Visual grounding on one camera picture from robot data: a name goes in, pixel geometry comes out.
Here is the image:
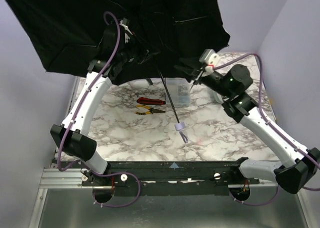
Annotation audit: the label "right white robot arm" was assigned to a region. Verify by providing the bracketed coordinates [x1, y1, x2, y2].
[175, 58, 320, 194]

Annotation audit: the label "mint green umbrella case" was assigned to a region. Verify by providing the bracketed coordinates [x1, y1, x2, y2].
[213, 92, 224, 104]

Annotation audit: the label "aluminium extrusion frame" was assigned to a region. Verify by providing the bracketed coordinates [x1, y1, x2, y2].
[39, 167, 86, 188]

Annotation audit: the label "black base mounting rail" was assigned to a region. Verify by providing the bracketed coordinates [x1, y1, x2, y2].
[83, 161, 259, 197]

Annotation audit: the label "purple umbrella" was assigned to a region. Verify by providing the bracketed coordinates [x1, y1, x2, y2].
[5, 0, 231, 137]

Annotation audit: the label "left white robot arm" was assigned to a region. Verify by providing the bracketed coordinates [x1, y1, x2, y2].
[50, 23, 151, 175]

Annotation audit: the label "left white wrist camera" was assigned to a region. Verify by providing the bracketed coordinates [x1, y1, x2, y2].
[119, 18, 134, 44]

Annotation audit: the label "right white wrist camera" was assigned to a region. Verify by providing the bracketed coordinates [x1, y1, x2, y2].
[199, 49, 221, 77]

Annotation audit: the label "yellow handled pliers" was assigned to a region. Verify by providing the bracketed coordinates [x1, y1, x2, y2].
[135, 104, 165, 115]

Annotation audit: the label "clear plastic screw box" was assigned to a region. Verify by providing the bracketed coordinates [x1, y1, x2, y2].
[165, 78, 191, 107]

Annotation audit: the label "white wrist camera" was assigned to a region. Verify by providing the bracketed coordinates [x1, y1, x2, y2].
[199, 49, 221, 77]
[119, 18, 134, 44]

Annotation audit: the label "red black utility knife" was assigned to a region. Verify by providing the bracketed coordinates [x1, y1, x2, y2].
[136, 97, 166, 106]

